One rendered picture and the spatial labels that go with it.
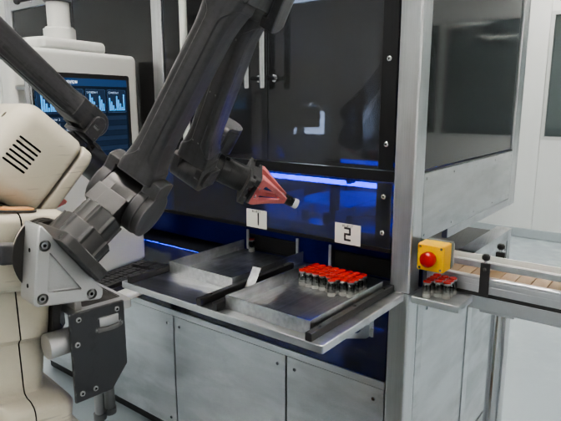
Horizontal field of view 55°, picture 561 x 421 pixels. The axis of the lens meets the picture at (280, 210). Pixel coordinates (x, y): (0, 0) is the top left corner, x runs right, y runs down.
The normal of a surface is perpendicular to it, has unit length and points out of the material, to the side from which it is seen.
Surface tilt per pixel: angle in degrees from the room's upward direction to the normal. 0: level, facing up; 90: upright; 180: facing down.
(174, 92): 90
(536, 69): 90
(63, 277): 90
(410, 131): 90
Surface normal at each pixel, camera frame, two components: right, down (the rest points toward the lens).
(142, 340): -0.61, 0.15
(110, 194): 0.16, -0.43
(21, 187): 0.67, 0.22
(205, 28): -0.29, 0.19
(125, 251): 0.87, 0.10
